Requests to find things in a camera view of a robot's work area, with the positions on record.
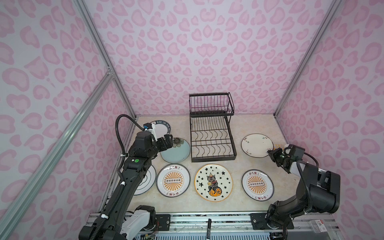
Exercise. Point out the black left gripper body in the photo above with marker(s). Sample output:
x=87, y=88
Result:
x=160, y=145

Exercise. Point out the cat pumpkin star plate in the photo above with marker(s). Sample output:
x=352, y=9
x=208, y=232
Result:
x=213, y=183

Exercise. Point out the green-rim lettered white plate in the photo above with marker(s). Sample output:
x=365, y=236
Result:
x=161, y=128

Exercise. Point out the black two-tier dish rack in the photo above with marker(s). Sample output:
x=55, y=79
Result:
x=210, y=131

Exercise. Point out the right orange sunburst plate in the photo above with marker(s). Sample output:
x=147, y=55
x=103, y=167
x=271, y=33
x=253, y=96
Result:
x=257, y=185

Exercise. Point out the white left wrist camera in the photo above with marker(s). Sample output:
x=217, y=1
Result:
x=151, y=127

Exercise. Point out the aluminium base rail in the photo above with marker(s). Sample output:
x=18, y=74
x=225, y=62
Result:
x=220, y=226

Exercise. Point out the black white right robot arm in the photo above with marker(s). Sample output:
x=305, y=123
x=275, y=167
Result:
x=318, y=191

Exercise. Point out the left orange sunburst plate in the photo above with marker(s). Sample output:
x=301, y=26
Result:
x=173, y=180

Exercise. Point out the black marker pen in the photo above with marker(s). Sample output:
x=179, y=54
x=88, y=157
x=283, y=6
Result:
x=208, y=234

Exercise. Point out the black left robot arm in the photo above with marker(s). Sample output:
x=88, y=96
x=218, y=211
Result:
x=112, y=222

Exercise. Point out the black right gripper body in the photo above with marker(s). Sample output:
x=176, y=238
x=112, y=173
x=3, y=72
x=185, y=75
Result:
x=280, y=158

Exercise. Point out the white red label tag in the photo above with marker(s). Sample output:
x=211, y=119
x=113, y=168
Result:
x=318, y=226

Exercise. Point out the orange sunburst plate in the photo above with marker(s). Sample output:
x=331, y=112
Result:
x=257, y=185
x=173, y=180

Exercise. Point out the diagonal aluminium frame bar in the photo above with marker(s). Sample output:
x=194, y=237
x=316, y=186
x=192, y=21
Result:
x=21, y=204

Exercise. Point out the white floral speckled plate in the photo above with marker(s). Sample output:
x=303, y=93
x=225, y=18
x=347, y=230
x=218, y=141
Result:
x=257, y=145

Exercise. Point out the light blue flower plate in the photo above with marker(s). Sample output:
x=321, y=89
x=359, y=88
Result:
x=178, y=152

